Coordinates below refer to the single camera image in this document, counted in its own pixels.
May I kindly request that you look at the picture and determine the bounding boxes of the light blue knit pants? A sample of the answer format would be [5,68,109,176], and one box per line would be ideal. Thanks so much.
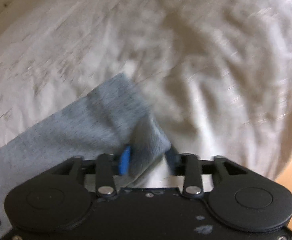
[0,73,172,235]

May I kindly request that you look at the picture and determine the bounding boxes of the cream satin bedspread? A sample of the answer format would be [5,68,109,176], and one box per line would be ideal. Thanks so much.
[0,0,292,179]

